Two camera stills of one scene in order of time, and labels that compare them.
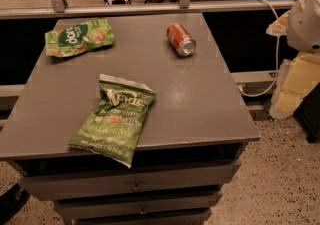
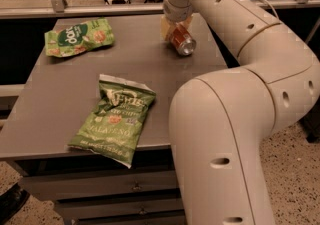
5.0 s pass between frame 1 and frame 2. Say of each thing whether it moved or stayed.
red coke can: stayed
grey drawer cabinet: stayed
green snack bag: stayed
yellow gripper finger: moved
